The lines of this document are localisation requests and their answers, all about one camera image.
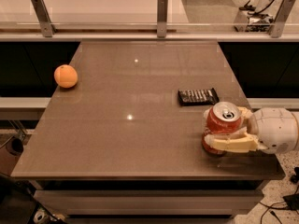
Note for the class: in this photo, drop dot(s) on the orange fruit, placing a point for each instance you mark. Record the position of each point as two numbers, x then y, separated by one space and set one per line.
66 76

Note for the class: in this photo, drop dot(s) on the dark bin left of table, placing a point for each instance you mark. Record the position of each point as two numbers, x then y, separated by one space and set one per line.
10 152

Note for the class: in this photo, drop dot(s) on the red coke can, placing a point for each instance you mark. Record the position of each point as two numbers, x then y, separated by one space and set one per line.
221 118

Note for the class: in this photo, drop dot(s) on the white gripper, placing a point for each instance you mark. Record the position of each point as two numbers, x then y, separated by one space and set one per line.
271 129

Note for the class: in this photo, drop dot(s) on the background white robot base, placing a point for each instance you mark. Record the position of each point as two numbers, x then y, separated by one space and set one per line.
250 18

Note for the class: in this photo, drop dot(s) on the right metal railing bracket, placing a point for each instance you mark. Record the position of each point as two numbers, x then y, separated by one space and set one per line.
278 25

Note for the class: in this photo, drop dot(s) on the middle metal railing bracket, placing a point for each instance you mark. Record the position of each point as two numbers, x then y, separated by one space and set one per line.
162 9

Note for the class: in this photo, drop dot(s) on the black snack bar packet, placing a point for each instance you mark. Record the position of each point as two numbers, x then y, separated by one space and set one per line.
198 97

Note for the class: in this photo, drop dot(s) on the metal railing bracket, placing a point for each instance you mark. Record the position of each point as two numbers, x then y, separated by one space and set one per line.
278 25
46 26
162 9

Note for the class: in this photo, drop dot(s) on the left metal railing bracket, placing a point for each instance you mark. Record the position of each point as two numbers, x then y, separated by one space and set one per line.
46 26

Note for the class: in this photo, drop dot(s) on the tape roll on floor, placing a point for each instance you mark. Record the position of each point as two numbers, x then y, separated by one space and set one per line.
41 217

